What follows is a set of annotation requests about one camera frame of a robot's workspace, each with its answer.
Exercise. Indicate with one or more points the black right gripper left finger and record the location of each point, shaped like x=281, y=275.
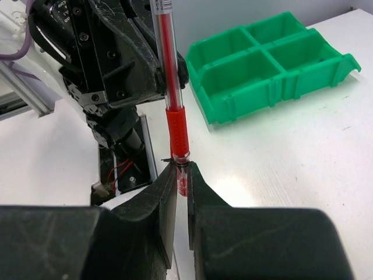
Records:
x=132, y=241

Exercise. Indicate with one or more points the green compartment bin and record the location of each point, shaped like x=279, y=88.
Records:
x=252, y=67

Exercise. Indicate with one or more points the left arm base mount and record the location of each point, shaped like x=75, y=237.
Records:
x=121, y=175

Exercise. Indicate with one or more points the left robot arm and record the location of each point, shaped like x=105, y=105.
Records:
x=111, y=127

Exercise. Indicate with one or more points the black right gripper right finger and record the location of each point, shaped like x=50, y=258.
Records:
x=260, y=243

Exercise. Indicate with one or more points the red pen cap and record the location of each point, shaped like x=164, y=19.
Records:
x=182, y=179

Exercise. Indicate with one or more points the red gel pen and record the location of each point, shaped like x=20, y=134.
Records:
x=175, y=111

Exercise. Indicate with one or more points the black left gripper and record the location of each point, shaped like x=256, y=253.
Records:
x=108, y=50

